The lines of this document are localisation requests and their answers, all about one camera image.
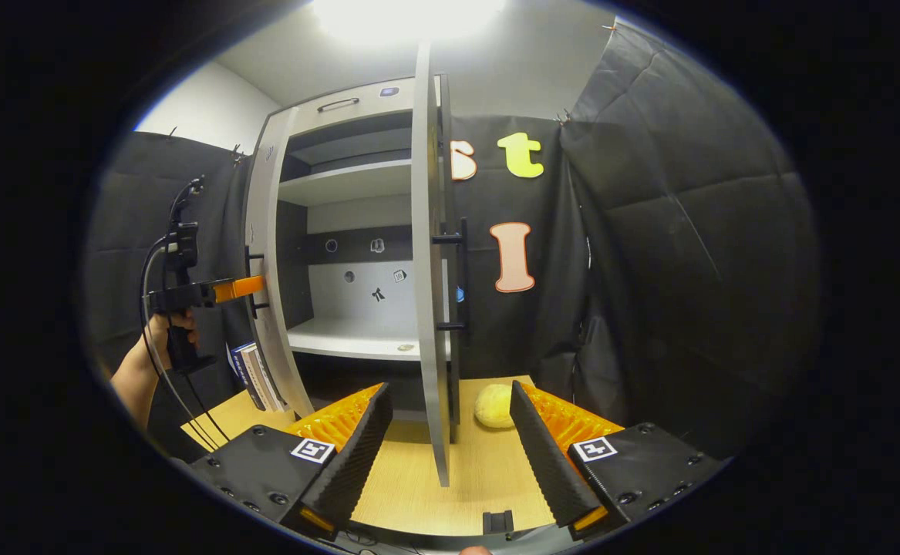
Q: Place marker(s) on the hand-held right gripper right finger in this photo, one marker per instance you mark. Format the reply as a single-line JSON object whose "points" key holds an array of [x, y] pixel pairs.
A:
{"points": [[550, 462]]}

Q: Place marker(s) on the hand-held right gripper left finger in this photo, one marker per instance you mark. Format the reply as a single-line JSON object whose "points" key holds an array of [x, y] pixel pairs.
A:
{"points": [[353, 455]]}

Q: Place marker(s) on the black backdrop cloth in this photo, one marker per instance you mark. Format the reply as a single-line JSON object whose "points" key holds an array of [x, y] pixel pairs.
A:
{"points": [[665, 270]]}

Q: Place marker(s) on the checkered-sticker grey shoe cabinet door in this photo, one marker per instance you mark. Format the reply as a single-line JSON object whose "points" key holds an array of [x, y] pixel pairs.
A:
{"points": [[263, 216]]}

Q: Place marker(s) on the yellow sponge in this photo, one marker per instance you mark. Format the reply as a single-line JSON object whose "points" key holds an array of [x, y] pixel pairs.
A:
{"points": [[492, 407]]}

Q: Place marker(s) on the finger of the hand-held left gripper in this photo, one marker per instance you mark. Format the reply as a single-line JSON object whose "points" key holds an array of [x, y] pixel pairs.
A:
{"points": [[237, 289]]}

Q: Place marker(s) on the box-sticker grey shoe cabinet door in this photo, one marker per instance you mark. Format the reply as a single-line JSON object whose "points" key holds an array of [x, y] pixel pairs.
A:
{"points": [[424, 231]]}

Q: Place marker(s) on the grey double-door shoe cabinet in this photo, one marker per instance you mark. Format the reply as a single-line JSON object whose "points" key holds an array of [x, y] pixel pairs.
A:
{"points": [[349, 100]]}

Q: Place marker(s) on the white spine book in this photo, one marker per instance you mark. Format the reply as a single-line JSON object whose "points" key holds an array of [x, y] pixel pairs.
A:
{"points": [[258, 378], [272, 385]]}

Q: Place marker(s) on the blue spine book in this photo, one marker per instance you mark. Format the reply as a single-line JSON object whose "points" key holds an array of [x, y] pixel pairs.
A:
{"points": [[241, 374]]}

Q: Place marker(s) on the ceiling light panel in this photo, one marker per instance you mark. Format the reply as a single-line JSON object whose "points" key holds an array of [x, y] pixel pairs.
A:
{"points": [[407, 15]]}

